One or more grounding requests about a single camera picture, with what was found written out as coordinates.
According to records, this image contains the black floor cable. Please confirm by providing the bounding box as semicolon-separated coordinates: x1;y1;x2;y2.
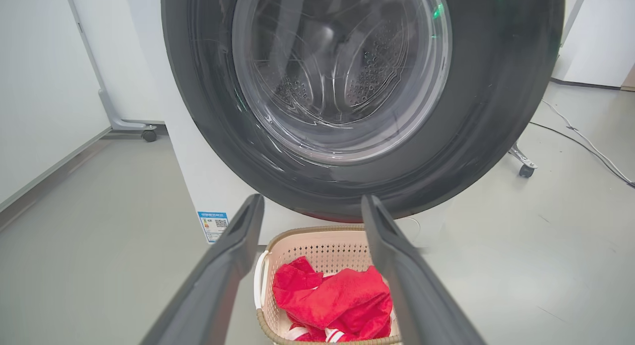
530;122;635;189

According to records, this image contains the brown wooden furniture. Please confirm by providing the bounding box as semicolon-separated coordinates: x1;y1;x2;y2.
620;62;635;92

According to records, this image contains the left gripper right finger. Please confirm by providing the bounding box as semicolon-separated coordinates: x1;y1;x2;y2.
361;194;487;345

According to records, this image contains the white floor cable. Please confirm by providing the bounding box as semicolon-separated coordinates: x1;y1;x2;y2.
541;99;635;187

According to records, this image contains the grey stand leg with caster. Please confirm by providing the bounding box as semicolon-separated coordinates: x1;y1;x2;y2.
63;0;159;143
508;141;539;178

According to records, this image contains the black round glass washer door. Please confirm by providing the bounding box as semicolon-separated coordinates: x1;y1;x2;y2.
160;0;566;224

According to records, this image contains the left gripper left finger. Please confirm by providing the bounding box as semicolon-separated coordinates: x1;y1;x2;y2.
141;194;267;345

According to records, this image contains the blue white energy label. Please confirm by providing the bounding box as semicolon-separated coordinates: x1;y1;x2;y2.
197;211;230;244

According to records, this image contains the pink plastic laundry basket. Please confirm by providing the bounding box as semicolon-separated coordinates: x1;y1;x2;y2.
254;225;402;345

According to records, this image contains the white front-load washing machine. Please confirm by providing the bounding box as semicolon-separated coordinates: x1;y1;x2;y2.
124;0;591;246

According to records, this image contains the red garment with white stripes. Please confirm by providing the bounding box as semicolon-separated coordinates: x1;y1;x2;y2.
272;256;395;343

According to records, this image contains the white partition board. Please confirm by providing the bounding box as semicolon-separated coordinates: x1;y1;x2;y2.
67;0;167;122
551;0;635;87

